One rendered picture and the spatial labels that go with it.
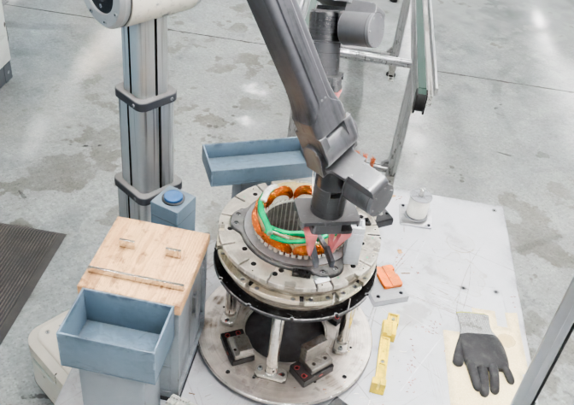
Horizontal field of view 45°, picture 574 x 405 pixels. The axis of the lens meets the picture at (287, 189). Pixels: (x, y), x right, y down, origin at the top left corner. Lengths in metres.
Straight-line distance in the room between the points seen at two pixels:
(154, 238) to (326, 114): 0.51
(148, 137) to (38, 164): 1.84
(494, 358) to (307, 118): 0.84
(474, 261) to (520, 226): 1.52
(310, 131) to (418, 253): 0.91
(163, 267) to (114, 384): 0.22
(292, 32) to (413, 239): 1.07
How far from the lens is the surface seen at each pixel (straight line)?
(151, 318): 1.28
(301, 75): 0.95
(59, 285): 2.80
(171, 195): 1.50
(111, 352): 1.21
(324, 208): 1.12
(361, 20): 1.15
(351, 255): 1.29
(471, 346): 1.65
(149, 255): 1.34
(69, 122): 3.69
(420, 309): 1.71
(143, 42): 1.51
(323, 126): 1.00
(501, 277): 1.87
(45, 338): 2.29
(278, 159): 1.66
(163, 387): 1.44
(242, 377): 1.48
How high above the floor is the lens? 1.98
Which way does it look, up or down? 38 degrees down
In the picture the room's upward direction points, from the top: 7 degrees clockwise
